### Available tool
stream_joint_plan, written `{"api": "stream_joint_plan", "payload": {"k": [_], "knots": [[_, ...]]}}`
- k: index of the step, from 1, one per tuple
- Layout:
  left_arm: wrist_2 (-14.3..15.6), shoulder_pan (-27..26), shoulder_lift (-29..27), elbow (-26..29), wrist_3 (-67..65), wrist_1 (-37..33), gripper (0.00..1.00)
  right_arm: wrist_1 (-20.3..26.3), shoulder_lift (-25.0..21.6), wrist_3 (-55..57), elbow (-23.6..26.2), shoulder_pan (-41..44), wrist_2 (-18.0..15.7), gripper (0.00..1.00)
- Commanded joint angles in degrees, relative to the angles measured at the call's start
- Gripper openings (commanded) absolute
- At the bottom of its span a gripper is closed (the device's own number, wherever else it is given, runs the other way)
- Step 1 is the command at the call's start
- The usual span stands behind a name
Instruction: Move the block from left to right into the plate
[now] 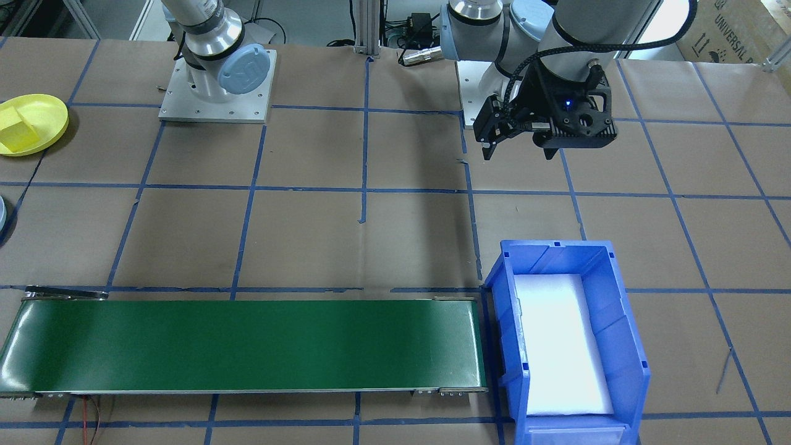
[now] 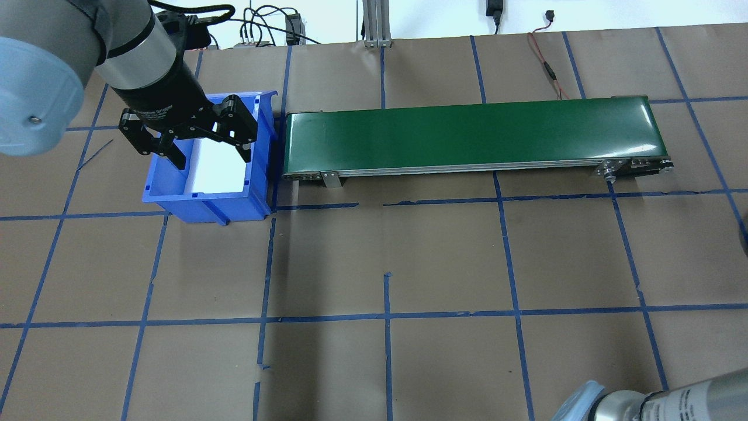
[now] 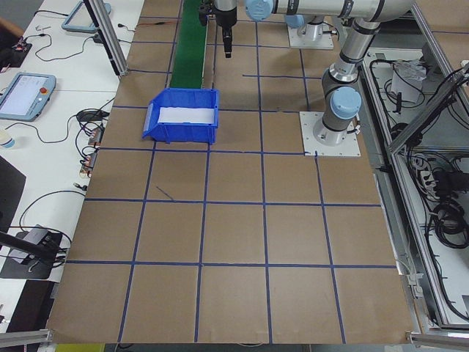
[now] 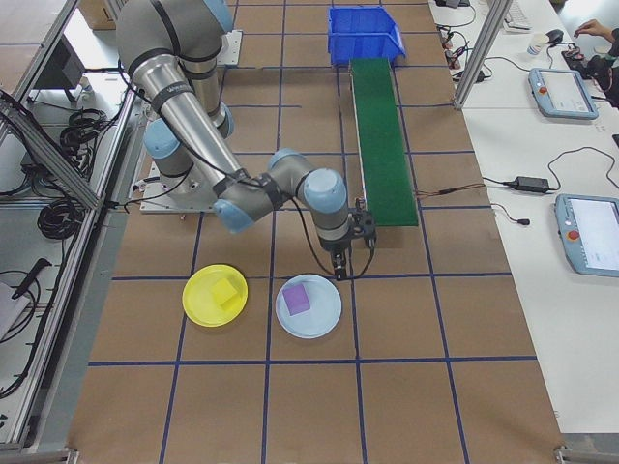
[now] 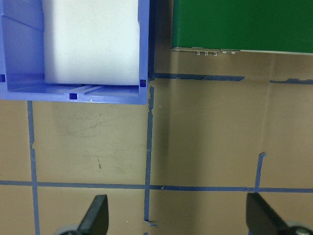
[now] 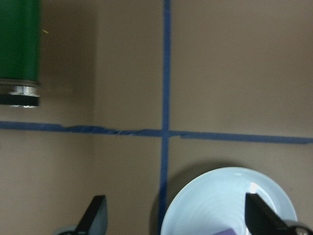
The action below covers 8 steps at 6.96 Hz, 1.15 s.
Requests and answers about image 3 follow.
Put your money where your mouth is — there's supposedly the green conveyor belt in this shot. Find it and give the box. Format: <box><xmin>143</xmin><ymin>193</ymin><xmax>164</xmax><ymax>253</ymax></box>
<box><xmin>168</xmin><ymin>0</ymin><xmax>210</xmax><ymax>89</ymax></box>

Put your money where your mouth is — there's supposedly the white foam pad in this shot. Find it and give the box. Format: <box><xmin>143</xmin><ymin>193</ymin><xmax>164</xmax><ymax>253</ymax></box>
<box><xmin>157</xmin><ymin>106</ymin><xmax>216</xmax><ymax>125</ymax></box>

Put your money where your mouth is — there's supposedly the blue plastic bin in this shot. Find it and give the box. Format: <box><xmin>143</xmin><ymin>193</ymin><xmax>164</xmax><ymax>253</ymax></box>
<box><xmin>141</xmin><ymin>87</ymin><xmax>221</xmax><ymax>144</ymax></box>

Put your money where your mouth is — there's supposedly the light blue teach pendant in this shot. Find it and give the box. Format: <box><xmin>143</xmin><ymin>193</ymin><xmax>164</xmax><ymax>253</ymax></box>
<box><xmin>61</xmin><ymin>1</ymin><xmax>112</xmax><ymax>34</ymax></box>

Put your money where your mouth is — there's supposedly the small circuit board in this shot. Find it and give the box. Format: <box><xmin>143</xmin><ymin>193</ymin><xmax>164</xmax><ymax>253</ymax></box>
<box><xmin>87</xmin><ymin>126</ymin><xmax>105</xmax><ymax>147</ymax></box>
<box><xmin>79</xmin><ymin>150</ymin><xmax>99</xmax><ymax>175</ymax></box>

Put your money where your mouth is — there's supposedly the black mat with electronics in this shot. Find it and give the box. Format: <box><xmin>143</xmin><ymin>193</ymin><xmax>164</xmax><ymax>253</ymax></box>
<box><xmin>0</xmin><ymin>42</ymin><xmax>33</xmax><ymax>69</ymax></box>

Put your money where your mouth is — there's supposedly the teach pendant with screen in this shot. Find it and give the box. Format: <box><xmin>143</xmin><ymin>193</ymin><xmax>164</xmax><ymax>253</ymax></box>
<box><xmin>0</xmin><ymin>72</ymin><xmax>57</xmax><ymax>122</ymax></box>

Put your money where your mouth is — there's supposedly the white power strip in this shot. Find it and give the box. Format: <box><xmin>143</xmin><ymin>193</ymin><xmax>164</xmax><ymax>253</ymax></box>
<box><xmin>412</xmin><ymin>155</ymin><xmax>439</xmax><ymax>201</ymax></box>

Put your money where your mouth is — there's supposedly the black power brick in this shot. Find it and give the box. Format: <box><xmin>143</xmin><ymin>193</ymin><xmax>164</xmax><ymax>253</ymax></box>
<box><xmin>434</xmin><ymin>170</ymin><xmax>469</xmax><ymax>194</ymax></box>

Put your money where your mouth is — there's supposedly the grey box device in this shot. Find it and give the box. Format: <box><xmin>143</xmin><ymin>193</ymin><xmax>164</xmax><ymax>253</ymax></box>
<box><xmin>27</xmin><ymin>225</ymin><xmax>63</xmax><ymax>250</ymax></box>

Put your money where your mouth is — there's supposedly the aluminium profile bar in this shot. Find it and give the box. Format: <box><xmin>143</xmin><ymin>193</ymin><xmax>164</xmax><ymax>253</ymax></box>
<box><xmin>405</xmin><ymin>329</ymin><xmax>469</xmax><ymax>348</ymax></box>
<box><xmin>0</xmin><ymin>329</ymin><xmax>55</xmax><ymax>345</ymax></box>

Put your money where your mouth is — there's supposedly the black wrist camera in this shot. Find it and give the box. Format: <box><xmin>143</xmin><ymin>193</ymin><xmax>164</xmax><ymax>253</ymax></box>
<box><xmin>199</xmin><ymin>2</ymin><xmax>214</xmax><ymax>26</ymax></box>

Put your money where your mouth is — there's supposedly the white square base plate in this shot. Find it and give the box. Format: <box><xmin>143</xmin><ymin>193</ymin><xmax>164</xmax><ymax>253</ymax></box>
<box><xmin>299</xmin><ymin>111</ymin><xmax>362</xmax><ymax>158</ymax></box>
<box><xmin>287</xmin><ymin>22</ymin><xmax>335</xmax><ymax>51</ymax></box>

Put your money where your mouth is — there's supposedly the aluminium profile post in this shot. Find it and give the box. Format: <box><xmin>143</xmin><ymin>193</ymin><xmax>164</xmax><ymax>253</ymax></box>
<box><xmin>83</xmin><ymin>0</ymin><xmax>129</xmax><ymax>77</ymax></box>

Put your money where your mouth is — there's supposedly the V-shaped metal bar frame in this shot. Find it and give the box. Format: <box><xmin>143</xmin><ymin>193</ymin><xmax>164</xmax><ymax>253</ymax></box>
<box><xmin>350</xmin><ymin>0</ymin><xmax>469</xmax><ymax>331</ymax></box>

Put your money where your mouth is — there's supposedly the black cable bundle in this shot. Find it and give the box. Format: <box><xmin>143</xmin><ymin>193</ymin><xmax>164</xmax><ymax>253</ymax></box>
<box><xmin>424</xmin><ymin>201</ymin><xmax>469</xmax><ymax>250</ymax></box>

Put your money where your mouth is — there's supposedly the black stand base plate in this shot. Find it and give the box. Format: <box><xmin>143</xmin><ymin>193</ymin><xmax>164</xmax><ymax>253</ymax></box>
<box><xmin>0</xmin><ymin>252</ymin><xmax>56</xmax><ymax>280</ymax></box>

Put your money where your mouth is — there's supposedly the grey metal bracket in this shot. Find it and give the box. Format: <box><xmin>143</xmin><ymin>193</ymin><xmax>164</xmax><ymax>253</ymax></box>
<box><xmin>402</xmin><ymin>256</ymin><xmax>426</xmax><ymax>300</ymax></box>

